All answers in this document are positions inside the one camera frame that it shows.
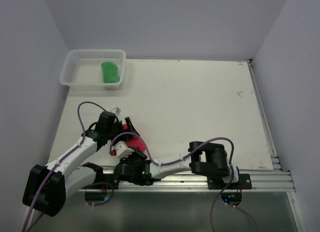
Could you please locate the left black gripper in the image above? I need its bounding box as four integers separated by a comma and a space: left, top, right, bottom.
106, 117, 139, 146

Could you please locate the pink towel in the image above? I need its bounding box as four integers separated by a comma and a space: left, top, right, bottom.
122, 123, 146, 152

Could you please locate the green towel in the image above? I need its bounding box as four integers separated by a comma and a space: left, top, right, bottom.
101, 62, 120, 83

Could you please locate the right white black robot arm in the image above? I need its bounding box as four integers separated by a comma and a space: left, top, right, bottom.
114, 142, 241, 189

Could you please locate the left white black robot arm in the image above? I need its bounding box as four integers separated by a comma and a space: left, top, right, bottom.
22, 111, 146, 217

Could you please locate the white plastic basket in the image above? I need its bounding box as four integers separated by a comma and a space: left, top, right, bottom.
59, 49, 126, 90

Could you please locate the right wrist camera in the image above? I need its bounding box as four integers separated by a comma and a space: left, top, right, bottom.
109, 141, 134, 159

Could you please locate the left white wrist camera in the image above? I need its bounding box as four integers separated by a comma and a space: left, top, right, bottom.
110, 107, 121, 116

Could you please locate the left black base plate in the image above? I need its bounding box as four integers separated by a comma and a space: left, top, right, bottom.
81, 174, 119, 190

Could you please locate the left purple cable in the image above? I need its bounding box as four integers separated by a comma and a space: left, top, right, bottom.
20, 101, 116, 232

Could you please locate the aluminium mounting rail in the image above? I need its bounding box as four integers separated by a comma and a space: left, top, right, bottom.
66, 167, 295, 196

